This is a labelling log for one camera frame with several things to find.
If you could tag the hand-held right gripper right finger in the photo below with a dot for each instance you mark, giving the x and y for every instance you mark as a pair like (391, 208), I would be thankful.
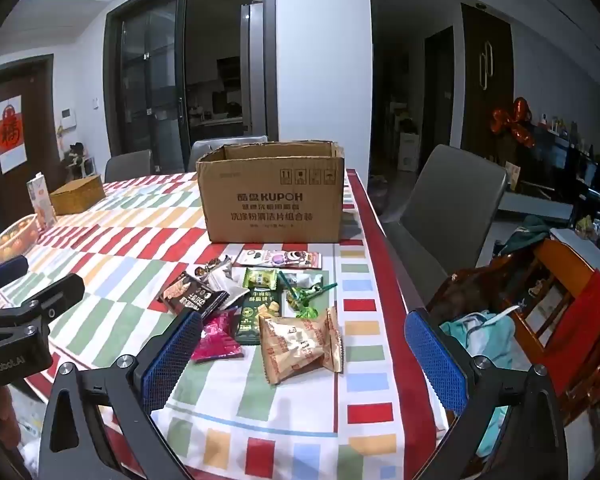
(435, 365)

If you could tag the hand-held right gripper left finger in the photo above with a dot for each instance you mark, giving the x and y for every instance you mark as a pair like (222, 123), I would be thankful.
(172, 360)

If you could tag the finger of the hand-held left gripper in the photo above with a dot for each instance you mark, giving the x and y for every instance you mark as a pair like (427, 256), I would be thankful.
(55, 292)
(5, 269)

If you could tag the black cracker packet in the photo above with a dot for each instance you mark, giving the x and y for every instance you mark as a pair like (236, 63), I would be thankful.
(190, 296)

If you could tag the dark green snack packet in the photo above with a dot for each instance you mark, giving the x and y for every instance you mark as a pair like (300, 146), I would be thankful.
(250, 321)

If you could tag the brown cardboard box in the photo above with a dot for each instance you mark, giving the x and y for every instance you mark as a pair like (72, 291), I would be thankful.
(270, 200)

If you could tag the bowl of oranges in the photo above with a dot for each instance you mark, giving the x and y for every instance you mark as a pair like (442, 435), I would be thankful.
(12, 237)

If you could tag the magenta snack packet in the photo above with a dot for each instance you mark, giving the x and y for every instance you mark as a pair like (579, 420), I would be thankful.
(217, 338)

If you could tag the light blue garment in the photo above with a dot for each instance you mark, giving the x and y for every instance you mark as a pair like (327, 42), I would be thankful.
(485, 335)

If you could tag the orange white drink carton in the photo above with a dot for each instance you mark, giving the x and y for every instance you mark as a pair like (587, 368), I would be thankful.
(42, 200)

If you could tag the silver black snack packet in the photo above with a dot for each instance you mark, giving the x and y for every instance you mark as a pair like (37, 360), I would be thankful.
(211, 270)

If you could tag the narrow beige snack packet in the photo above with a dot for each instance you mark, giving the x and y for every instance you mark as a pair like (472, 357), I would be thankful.
(334, 340)

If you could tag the dark wooden entrance door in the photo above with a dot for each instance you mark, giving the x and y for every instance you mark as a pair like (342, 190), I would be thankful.
(35, 160)

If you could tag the large beige snack packet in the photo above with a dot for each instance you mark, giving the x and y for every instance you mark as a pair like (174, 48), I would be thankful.
(290, 350)

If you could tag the light green snack packet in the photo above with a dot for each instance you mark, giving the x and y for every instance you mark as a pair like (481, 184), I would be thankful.
(260, 278)

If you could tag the red white door poster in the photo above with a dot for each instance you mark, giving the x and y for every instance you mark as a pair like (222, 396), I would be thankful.
(7, 135)

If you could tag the grey chair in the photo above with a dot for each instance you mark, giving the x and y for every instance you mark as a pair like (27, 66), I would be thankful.
(450, 200)
(127, 165)
(205, 152)

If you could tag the long pink snack packet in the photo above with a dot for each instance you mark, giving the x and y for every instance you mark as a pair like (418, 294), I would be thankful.
(280, 258)

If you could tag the white green snack packet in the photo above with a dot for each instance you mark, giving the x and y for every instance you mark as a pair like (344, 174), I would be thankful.
(305, 280)

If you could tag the dark green garment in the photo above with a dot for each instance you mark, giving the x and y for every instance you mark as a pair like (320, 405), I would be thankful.
(522, 235)

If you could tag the wooden chair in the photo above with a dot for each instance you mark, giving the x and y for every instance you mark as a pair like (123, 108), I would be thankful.
(555, 262)

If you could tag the red cloth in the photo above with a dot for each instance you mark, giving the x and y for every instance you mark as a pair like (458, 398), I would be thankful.
(590, 320)

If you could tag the white floor box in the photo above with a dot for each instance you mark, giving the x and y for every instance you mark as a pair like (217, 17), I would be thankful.
(409, 152)

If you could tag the sliding glass door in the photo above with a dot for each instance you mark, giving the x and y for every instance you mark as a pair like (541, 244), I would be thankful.
(150, 85)

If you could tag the dark low cabinet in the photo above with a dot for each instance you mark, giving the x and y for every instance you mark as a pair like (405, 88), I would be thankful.
(555, 170)

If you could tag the orange foil balloons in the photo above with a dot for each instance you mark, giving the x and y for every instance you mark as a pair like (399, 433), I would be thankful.
(522, 135)

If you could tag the dark double door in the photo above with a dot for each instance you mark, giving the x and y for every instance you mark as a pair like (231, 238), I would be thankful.
(500, 110)

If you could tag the silver refrigerator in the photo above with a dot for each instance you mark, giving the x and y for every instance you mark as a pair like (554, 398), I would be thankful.
(252, 60)

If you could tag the white wall intercom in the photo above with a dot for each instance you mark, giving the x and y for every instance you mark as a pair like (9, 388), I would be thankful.
(68, 118)

